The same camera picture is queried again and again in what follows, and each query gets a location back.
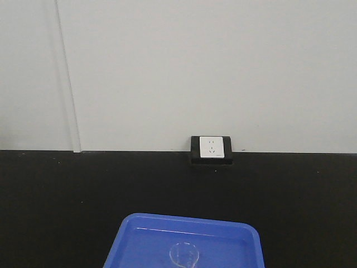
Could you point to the blue plastic tray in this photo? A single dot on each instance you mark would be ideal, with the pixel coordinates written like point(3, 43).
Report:
point(144, 240)

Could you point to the white wall power socket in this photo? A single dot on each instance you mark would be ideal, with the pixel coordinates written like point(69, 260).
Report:
point(211, 150)

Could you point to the clear glass beaker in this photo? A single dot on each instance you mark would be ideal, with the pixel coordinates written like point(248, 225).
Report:
point(184, 255)

